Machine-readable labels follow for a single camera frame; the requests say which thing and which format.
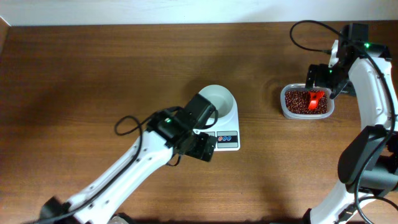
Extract red plastic scoop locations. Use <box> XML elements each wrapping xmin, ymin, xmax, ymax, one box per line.
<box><xmin>308</xmin><ymin>91</ymin><xmax>325</xmax><ymax>110</ymax></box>

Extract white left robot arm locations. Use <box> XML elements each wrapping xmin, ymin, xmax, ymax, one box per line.
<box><xmin>38</xmin><ymin>94</ymin><xmax>218</xmax><ymax>223</ymax></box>

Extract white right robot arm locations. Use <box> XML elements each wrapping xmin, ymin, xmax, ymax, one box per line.
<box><xmin>302</xmin><ymin>23</ymin><xmax>397</xmax><ymax>223</ymax></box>

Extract white digital kitchen scale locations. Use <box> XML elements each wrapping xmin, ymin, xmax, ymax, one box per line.
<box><xmin>194</xmin><ymin>100</ymin><xmax>241</xmax><ymax>151</ymax></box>

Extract white metal bowl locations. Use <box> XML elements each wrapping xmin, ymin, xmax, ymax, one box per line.
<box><xmin>199</xmin><ymin>85</ymin><xmax>236</xmax><ymax>119</ymax></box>

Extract red adzuki beans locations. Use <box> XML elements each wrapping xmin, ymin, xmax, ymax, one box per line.
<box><xmin>285</xmin><ymin>90</ymin><xmax>328</xmax><ymax>114</ymax></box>

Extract clear plastic container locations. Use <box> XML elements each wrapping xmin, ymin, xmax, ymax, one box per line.
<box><xmin>280</xmin><ymin>83</ymin><xmax>335</xmax><ymax>119</ymax></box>

